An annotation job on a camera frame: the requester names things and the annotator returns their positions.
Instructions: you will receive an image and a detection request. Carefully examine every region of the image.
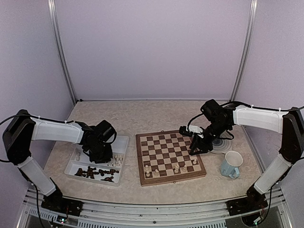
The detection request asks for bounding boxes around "light blue ceramic mug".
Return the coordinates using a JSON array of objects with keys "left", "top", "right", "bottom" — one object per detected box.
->
[{"left": 220, "top": 151, "right": 243, "bottom": 179}]

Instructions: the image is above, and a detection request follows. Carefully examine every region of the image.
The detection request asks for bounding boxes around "right aluminium frame post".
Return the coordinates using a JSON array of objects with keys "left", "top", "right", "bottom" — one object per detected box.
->
[{"left": 230, "top": 0, "right": 258, "bottom": 101}]

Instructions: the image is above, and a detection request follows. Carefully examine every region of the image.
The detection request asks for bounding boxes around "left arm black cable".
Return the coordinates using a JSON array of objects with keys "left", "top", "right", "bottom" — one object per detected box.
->
[{"left": 0, "top": 114, "right": 74, "bottom": 126}]

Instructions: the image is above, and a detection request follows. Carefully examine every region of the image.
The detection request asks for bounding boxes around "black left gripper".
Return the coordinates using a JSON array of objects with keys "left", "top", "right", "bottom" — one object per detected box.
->
[{"left": 86, "top": 141, "right": 113, "bottom": 164}]

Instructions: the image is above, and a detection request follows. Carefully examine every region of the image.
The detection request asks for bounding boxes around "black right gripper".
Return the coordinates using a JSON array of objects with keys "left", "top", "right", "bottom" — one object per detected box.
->
[{"left": 190, "top": 120, "right": 230, "bottom": 155}]

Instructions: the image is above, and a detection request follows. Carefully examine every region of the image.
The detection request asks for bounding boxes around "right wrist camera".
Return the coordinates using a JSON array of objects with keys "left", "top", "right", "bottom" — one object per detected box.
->
[{"left": 179, "top": 125, "right": 204, "bottom": 137}]

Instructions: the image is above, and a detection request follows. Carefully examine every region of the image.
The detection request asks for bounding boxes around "wooden chess board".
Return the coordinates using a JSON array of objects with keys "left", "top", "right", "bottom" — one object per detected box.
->
[{"left": 135, "top": 130, "right": 207, "bottom": 187}]

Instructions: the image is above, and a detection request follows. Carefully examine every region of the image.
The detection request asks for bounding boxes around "lone white chess piece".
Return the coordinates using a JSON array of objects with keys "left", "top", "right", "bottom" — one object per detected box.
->
[{"left": 76, "top": 152, "right": 81, "bottom": 161}]

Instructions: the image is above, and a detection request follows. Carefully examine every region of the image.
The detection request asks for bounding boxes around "white plastic divided tray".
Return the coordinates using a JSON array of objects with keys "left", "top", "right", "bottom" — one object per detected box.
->
[{"left": 64, "top": 136, "right": 129, "bottom": 187}]

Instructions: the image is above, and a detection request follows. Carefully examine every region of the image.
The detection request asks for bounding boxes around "white chess bishop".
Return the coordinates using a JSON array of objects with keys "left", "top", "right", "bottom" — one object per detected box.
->
[{"left": 144, "top": 165, "right": 152, "bottom": 178}]

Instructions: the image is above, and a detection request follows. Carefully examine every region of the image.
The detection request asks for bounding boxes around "light chess pieces pile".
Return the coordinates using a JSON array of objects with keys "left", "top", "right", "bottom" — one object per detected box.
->
[{"left": 107, "top": 155, "right": 124, "bottom": 167}]

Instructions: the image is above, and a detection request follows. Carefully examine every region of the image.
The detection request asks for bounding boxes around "dark chess pieces pile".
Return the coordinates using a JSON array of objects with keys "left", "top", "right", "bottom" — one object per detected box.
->
[{"left": 74, "top": 166, "right": 120, "bottom": 182}]

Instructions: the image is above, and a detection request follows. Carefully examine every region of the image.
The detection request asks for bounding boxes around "left aluminium frame post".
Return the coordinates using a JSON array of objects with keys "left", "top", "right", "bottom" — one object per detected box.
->
[{"left": 47, "top": 0, "right": 77, "bottom": 105}]

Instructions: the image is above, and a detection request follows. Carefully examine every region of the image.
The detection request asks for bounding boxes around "rear aluminium frame rail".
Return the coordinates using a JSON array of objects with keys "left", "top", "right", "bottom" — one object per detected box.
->
[{"left": 76, "top": 97, "right": 235, "bottom": 103}]

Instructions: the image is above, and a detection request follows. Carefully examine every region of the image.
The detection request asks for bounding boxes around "aluminium frame post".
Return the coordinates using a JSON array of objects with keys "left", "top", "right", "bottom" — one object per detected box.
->
[
  {"left": 47, "top": 0, "right": 77, "bottom": 105},
  {"left": 230, "top": 0, "right": 258, "bottom": 101}
]

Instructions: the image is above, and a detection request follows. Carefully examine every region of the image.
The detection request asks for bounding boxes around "white chess queen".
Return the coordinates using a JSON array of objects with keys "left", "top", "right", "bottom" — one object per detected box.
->
[{"left": 174, "top": 163, "right": 180, "bottom": 173}]

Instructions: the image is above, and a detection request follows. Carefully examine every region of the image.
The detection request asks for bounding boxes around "white chess knight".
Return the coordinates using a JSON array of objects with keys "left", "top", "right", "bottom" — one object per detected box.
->
[{"left": 182, "top": 165, "right": 188, "bottom": 173}]

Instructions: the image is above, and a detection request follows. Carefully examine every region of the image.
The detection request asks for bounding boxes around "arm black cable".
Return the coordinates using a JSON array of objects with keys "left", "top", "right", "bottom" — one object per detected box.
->
[
  {"left": 0, "top": 114, "right": 74, "bottom": 126},
  {"left": 223, "top": 101, "right": 304, "bottom": 114}
]

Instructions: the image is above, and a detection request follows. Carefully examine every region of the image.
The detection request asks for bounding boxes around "blue spiral ceramic plate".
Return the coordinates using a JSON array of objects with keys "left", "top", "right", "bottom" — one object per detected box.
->
[{"left": 210, "top": 139, "right": 232, "bottom": 154}]

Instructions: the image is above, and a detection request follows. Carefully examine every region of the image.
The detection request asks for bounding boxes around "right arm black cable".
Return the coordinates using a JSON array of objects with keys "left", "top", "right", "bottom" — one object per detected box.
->
[{"left": 223, "top": 101, "right": 304, "bottom": 114}]

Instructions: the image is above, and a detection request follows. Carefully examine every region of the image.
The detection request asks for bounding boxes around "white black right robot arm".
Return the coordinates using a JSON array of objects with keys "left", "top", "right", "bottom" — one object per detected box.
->
[{"left": 180, "top": 99, "right": 304, "bottom": 214}]

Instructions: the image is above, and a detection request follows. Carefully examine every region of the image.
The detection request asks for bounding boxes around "front aluminium rail base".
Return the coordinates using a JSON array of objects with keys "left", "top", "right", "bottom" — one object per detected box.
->
[{"left": 16, "top": 187, "right": 293, "bottom": 228}]

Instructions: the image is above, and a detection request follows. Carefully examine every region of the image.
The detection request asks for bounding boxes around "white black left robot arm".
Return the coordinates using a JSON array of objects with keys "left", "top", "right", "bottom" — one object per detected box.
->
[{"left": 1, "top": 109, "right": 117, "bottom": 211}]

